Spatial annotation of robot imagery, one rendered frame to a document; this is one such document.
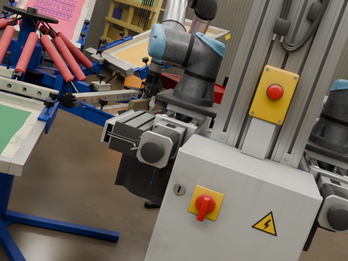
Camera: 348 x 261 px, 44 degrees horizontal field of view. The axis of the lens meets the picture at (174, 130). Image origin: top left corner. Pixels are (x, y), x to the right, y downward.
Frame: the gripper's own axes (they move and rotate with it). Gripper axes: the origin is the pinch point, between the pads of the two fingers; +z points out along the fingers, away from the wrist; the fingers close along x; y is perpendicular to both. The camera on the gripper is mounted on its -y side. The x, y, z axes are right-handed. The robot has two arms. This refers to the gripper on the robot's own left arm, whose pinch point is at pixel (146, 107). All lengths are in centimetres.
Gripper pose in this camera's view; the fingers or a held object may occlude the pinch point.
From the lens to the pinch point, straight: 232.4
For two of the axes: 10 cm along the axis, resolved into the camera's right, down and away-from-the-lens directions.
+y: -3.5, 1.2, -9.3
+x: 8.9, 3.4, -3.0
